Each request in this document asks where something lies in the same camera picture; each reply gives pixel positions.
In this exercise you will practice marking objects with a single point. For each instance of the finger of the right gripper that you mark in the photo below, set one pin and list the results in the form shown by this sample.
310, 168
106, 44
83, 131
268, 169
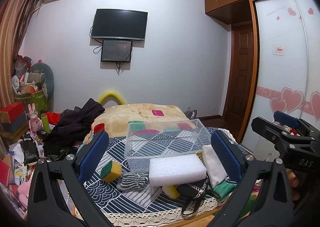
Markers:
285, 116
265, 126

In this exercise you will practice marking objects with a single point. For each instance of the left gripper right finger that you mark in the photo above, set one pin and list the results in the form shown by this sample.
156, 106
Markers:
274, 202

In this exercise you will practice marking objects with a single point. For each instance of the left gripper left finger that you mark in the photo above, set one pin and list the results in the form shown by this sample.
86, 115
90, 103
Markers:
46, 204

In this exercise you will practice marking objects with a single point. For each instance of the green knitted sock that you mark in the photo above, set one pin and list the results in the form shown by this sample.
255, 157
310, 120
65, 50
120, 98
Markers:
222, 190

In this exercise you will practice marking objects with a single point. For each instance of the white cloth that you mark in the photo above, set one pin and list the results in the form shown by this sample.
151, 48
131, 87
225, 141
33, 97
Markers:
215, 170

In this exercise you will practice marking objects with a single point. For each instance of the yellow green sponge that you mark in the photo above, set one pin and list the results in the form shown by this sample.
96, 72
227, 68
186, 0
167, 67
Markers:
110, 172

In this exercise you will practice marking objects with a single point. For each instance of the black chain pattern pouch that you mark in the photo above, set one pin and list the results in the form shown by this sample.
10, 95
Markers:
194, 194

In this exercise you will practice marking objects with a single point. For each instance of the grey striped sock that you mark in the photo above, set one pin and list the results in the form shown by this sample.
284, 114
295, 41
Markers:
133, 181

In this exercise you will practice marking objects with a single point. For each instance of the yellow white sponge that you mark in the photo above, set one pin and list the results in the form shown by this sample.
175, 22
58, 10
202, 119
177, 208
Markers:
171, 191

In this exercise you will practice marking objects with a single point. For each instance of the white foam block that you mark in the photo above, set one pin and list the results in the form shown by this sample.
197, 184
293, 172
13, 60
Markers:
175, 170

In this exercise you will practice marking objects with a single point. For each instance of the clear plastic storage box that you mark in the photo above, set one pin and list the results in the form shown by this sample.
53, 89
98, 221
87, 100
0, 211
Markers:
149, 140

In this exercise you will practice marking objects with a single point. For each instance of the person right hand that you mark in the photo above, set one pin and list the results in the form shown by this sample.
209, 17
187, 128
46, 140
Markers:
293, 181

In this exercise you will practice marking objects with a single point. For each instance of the white wardrobe with pink hearts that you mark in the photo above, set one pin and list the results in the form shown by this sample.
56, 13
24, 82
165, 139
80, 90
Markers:
288, 72

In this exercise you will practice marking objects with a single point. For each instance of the brown wooden door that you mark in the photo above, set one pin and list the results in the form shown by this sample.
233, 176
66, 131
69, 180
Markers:
240, 74

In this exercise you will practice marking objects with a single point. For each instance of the blue white patterned tablecloth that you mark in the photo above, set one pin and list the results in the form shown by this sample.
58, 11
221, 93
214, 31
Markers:
149, 207

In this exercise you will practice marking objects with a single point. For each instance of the black clothing pile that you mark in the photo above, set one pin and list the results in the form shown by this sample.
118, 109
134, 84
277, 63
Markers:
70, 130

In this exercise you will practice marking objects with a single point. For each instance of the pink rabbit toy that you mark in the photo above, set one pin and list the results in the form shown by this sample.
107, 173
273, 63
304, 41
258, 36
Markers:
35, 123

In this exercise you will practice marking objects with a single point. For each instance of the green bottle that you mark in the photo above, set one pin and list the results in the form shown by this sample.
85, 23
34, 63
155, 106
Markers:
45, 123

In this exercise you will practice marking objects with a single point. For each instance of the dark bag by door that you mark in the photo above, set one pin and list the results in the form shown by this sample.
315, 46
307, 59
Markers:
191, 115

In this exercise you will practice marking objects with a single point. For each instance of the red box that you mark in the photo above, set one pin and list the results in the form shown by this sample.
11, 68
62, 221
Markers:
9, 113

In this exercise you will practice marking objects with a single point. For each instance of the beige blanket with coloured squares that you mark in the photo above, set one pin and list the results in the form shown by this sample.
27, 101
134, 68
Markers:
116, 118

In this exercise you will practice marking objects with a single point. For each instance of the green cardboard box with clutter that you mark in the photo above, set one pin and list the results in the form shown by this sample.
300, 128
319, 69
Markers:
39, 98

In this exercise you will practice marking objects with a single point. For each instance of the yellow foam arch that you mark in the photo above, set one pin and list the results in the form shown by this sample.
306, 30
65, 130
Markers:
111, 95

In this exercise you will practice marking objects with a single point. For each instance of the dark green cushion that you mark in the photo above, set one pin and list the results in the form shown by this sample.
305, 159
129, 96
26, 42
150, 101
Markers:
49, 77

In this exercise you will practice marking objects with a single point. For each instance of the striped brown curtain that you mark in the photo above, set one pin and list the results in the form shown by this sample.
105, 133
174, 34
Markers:
15, 18

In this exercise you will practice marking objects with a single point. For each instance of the small black wall monitor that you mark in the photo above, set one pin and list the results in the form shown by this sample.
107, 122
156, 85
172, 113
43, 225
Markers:
116, 51

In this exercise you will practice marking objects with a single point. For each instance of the large black wall television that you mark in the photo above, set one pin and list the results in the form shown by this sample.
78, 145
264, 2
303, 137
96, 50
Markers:
119, 24

